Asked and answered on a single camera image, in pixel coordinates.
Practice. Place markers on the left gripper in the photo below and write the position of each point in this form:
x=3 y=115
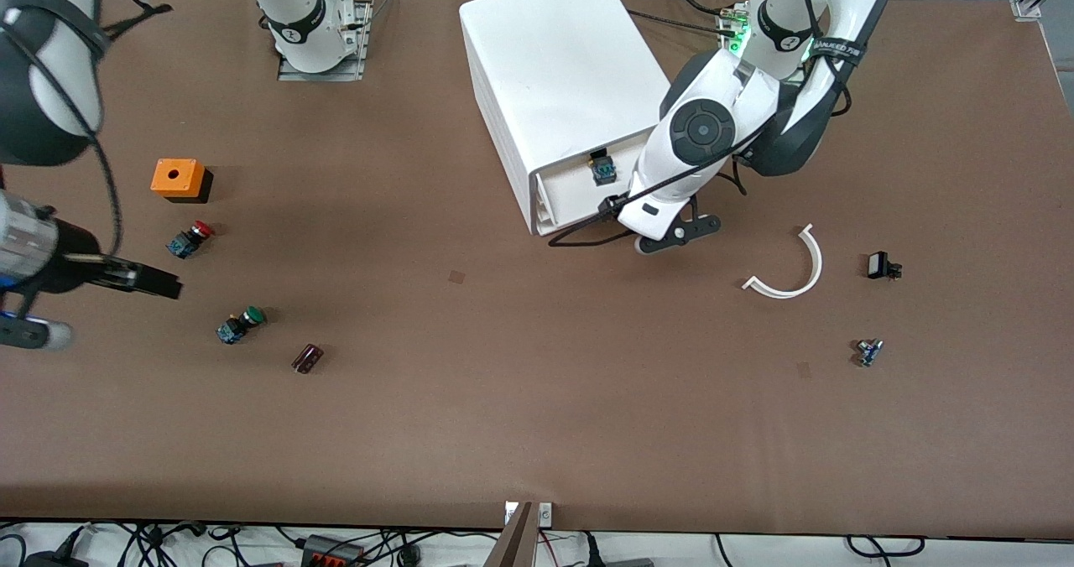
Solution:
x=610 y=207

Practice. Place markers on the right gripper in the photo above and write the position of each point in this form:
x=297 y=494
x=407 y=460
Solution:
x=74 y=258

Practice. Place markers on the yellow push button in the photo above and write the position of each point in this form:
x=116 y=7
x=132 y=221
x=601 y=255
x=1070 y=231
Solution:
x=602 y=171

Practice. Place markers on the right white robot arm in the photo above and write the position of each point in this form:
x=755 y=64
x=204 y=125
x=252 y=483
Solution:
x=42 y=64

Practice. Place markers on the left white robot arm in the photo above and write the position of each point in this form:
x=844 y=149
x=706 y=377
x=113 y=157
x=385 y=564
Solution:
x=701 y=131

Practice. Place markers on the red push button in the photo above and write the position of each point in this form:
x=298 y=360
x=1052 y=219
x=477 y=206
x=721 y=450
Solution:
x=189 y=240

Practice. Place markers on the green push button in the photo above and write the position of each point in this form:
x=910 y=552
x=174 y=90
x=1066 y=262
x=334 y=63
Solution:
x=239 y=325

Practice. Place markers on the white drawer cabinet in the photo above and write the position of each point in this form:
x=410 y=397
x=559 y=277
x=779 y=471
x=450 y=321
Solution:
x=554 y=64

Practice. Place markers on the orange box with hole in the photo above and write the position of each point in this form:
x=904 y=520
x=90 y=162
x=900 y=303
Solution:
x=176 y=177

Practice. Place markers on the dark purple small component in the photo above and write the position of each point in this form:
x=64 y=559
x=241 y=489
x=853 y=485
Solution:
x=307 y=359

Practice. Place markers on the white curved plastic strip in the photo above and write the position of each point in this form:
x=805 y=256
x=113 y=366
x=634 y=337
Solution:
x=818 y=261

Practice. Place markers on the black small component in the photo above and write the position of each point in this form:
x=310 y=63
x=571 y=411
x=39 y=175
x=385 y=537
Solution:
x=878 y=265

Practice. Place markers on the black power adapter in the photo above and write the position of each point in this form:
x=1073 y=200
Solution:
x=54 y=560

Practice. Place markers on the small blue silver component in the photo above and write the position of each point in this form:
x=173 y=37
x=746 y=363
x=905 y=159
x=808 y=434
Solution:
x=868 y=352

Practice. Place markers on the black orange power strip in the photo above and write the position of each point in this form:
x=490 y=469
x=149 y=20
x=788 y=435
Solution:
x=331 y=554

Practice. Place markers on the black plug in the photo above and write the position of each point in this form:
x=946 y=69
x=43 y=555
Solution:
x=594 y=550

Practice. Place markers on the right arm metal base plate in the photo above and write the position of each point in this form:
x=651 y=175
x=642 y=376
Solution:
x=319 y=76

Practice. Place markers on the small white metal bracket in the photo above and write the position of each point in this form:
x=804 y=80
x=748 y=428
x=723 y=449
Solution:
x=545 y=513
x=511 y=513

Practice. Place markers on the wooden post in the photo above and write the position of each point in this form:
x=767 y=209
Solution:
x=513 y=546

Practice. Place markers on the aluminium corner bracket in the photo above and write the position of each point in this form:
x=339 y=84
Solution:
x=1028 y=7

